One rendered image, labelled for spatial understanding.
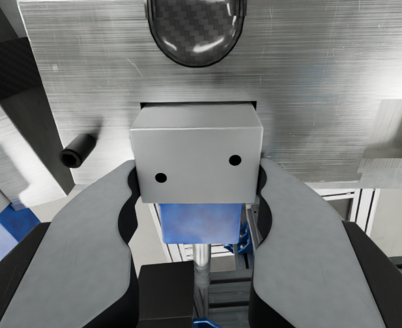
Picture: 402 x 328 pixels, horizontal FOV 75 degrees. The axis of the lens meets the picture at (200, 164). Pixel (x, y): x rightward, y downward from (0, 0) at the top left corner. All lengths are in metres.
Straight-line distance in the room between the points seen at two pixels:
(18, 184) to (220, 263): 1.12
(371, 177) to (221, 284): 0.33
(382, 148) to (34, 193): 0.23
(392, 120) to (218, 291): 0.41
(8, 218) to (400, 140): 0.27
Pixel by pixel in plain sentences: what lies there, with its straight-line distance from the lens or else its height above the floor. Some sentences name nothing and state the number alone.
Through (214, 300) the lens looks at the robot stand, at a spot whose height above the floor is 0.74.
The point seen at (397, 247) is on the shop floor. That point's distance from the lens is 1.82.
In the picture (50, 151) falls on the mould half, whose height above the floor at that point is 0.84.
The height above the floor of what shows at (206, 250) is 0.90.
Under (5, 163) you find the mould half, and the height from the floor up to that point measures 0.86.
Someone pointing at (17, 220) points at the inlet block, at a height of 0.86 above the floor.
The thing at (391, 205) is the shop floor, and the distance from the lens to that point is 1.58.
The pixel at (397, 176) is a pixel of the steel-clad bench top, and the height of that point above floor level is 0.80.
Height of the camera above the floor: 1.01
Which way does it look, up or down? 59 degrees down
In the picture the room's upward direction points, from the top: 178 degrees counter-clockwise
